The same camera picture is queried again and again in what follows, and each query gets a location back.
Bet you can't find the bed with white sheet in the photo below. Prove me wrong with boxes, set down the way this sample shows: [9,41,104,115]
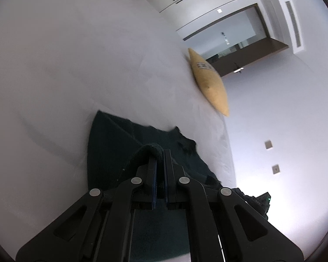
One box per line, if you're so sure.
[0,0,237,262]

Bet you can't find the white air vent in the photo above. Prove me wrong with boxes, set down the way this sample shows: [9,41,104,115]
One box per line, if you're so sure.
[285,0,302,47]

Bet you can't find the yellow pillow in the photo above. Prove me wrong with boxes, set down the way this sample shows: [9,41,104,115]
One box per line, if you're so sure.
[188,48,230,116]

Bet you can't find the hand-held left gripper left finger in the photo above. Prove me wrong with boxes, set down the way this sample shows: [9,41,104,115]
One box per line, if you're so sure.
[16,155,157,262]

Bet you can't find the dark green sweater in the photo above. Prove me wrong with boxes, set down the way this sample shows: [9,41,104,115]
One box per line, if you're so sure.
[86,110,222,260]

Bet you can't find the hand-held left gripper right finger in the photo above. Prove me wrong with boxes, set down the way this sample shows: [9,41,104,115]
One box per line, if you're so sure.
[163,150,304,262]

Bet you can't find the brown door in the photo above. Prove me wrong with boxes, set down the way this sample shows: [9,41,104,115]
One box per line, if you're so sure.
[208,38,290,77]

